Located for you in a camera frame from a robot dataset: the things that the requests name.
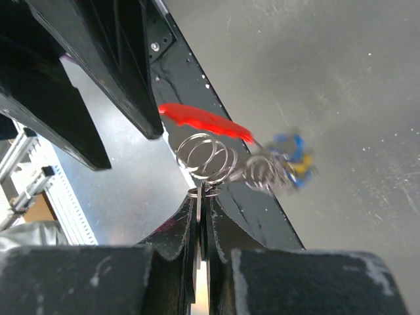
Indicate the blue key tag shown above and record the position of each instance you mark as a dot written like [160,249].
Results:
[290,147]

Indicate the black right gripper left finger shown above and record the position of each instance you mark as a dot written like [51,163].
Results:
[155,276]

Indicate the red-handled metal key holder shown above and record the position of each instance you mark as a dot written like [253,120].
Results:
[208,158]

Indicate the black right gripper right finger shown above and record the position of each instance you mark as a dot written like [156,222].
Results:
[244,277]

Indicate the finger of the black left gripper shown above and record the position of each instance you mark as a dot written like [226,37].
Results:
[108,39]
[36,90]

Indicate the grey slotted cable duct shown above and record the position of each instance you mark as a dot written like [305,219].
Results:
[62,196]

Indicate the yellow key tag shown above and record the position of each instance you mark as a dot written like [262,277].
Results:
[301,167]

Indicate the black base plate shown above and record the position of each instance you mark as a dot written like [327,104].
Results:
[179,78]

